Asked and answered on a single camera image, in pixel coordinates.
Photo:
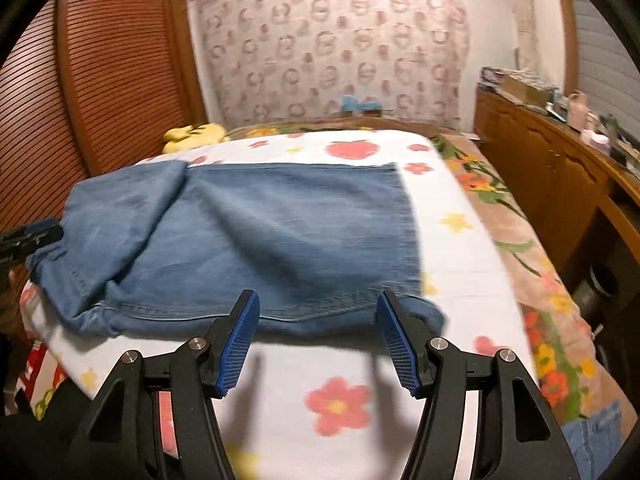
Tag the grey window blind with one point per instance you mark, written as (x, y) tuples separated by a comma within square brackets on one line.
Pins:
[(605, 50)]

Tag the tissue box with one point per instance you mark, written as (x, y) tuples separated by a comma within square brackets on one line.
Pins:
[(596, 142)]

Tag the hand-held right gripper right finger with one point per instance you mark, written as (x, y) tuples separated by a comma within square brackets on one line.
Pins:
[(399, 347)]

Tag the yellow plush toy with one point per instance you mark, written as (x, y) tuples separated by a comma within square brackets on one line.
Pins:
[(195, 135)]

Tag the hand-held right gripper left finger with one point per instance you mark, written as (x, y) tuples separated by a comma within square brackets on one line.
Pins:
[(239, 347)]

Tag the cardboard box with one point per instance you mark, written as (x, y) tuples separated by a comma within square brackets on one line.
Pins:
[(525, 89)]

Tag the blue denim pants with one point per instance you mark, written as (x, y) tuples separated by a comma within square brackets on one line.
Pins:
[(250, 240)]

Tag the person's denim-clad leg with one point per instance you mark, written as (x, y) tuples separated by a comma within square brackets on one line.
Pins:
[(595, 435)]

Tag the beige tied side curtain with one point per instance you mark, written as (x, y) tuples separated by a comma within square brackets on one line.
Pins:
[(526, 20)]

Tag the wooden slatted wardrobe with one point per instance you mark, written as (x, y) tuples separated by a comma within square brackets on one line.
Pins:
[(110, 75)]

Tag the blue item on box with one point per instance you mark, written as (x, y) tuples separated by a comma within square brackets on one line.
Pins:
[(361, 106)]

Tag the circle-patterned curtain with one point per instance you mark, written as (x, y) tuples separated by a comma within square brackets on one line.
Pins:
[(330, 45)]

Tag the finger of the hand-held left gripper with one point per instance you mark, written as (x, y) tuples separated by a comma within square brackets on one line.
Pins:
[(45, 232)]

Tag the grey trash bin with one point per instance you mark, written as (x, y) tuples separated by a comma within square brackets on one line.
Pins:
[(597, 292)]

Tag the pink bottle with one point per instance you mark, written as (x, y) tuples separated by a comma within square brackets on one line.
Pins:
[(577, 110)]

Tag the wooden sideboard cabinet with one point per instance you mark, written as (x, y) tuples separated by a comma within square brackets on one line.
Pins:
[(540, 170)]

